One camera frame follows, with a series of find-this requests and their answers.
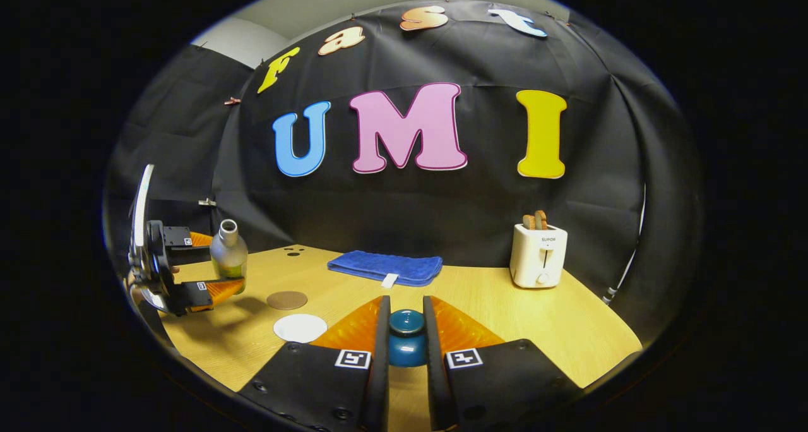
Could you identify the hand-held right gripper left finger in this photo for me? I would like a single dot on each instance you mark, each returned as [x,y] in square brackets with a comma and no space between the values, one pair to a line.
[380,381]

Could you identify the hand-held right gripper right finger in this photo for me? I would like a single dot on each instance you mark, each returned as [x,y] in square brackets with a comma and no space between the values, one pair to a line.
[435,388]

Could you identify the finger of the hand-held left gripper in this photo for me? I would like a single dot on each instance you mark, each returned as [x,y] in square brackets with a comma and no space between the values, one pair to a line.
[202,290]
[180,236]

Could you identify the silver green-label water bottle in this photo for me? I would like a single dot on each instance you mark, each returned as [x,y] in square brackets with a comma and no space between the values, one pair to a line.
[228,255]

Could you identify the teal teacup lid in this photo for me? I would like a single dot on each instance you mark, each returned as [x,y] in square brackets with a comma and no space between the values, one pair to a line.
[407,347]

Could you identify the brown round coaster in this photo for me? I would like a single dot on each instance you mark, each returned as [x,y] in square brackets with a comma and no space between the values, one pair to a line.
[287,300]

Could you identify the white teacup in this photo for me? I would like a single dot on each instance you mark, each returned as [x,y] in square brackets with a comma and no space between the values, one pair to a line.
[300,328]

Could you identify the blue towel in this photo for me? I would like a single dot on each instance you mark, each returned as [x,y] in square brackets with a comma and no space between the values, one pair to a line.
[379,264]

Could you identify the white toaster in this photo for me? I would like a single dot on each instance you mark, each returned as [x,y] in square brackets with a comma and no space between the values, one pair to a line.
[538,258]

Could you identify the black backdrop cloth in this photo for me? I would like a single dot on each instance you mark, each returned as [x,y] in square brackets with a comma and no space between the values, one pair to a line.
[442,217]

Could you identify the toast slice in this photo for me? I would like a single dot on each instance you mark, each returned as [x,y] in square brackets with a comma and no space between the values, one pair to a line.
[541,220]
[529,222]

